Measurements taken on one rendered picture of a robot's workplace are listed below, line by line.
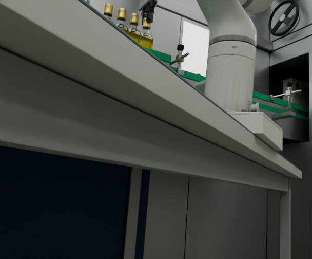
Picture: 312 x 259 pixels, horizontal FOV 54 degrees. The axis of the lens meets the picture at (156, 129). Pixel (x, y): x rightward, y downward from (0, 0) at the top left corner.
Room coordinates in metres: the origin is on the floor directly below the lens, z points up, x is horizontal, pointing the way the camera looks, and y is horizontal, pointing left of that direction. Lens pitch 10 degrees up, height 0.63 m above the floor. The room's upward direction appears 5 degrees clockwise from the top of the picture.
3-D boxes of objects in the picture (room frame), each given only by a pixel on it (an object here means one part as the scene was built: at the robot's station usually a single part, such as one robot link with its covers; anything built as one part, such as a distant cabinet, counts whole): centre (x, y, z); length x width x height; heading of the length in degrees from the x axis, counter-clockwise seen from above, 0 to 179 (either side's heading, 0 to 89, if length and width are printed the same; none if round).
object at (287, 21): (1.67, -0.71, 1.66); 0.21 x 0.05 x 0.21; 28
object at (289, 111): (1.46, -0.62, 1.07); 0.17 x 0.05 x 0.23; 28
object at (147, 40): (1.23, 0.08, 1.16); 0.06 x 0.06 x 0.21; 27
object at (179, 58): (1.15, -0.06, 1.12); 0.17 x 0.03 x 0.12; 28
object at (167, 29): (1.45, -0.06, 1.32); 0.90 x 0.03 x 0.34; 118
